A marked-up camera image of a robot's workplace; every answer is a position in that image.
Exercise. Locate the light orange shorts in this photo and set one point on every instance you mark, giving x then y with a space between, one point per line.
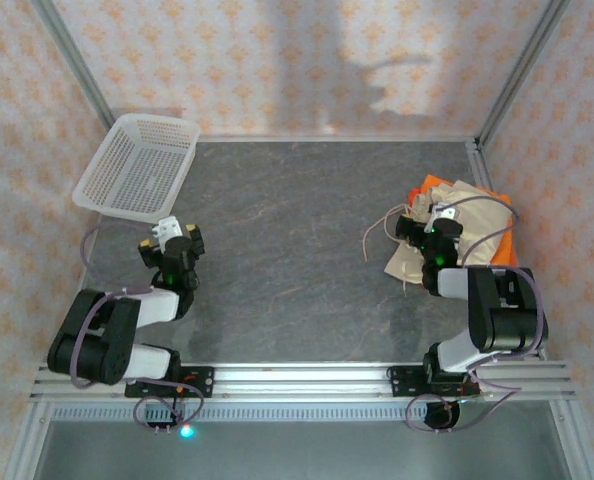
504 245

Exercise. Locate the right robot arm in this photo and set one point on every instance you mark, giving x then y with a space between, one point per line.
502 320

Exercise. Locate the white plastic mesh basket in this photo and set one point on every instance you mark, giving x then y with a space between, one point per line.
137 165

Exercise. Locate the small black connector box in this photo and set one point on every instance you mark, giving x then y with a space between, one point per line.
159 419

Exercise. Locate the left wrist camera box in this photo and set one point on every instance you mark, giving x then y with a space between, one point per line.
168 227

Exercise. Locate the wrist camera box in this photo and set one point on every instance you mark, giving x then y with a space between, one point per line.
443 211
168 227

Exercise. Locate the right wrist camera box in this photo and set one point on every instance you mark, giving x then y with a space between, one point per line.
443 211

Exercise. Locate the long aluminium side rail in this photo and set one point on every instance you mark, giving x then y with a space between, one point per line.
478 160

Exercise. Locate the thin aluminium table edge rail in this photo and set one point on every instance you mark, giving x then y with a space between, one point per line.
327 138

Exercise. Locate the wide aluminium base rail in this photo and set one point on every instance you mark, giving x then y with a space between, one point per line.
297 382

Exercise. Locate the slanted aluminium frame post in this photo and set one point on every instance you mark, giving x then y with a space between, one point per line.
522 70
72 60

